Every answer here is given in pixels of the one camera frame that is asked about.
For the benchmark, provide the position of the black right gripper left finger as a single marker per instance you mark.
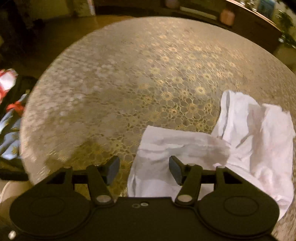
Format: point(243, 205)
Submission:
point(99, 178)

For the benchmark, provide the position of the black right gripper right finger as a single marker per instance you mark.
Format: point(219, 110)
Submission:
point(189, 178)

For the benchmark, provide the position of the white t-shirt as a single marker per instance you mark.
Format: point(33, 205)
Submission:
point(253, 140)

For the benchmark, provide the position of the gold lace tablecloth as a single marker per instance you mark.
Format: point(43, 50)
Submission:
point(97, 97)

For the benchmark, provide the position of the white red storage bag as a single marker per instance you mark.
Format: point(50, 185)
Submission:
point(12, 108)

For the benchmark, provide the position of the pink jar on shelf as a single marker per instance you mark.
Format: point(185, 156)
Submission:
point(227, 17)

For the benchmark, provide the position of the dark wooden sideboard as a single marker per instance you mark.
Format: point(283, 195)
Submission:
point(249, 24)

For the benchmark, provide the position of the pink round vase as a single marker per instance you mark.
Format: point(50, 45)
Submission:
point(172, 4)

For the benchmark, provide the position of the potted green plant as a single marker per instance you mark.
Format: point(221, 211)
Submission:
point(286, 23)

